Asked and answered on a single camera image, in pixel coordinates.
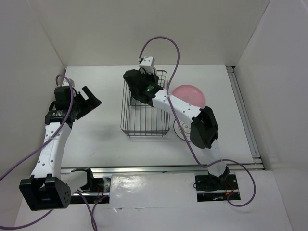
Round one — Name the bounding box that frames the white plate dark rim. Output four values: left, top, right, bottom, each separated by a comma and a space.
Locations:
173, 120, 191, 142

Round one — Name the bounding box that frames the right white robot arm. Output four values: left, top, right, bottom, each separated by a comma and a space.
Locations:
123, 69, 230, 189

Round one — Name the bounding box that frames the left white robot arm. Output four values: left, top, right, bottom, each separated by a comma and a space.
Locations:
19, 86, 101, 211

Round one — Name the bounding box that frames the pink plastic plate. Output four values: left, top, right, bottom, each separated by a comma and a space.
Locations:
172, 85, 205, 108

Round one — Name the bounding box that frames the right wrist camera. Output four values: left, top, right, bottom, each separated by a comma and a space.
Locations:
139, 56, 155, 74

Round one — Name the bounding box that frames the dark wire dish rack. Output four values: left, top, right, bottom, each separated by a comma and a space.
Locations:
120, 70, 170, 137

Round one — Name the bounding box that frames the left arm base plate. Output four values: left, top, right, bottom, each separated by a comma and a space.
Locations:
70, 176, 111, 205

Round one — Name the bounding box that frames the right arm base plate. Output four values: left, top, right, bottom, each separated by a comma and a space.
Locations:
193, 174, 241, 202

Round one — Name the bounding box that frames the aluminium front rail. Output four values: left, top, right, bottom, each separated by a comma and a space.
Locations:
61, 159, 265, 175

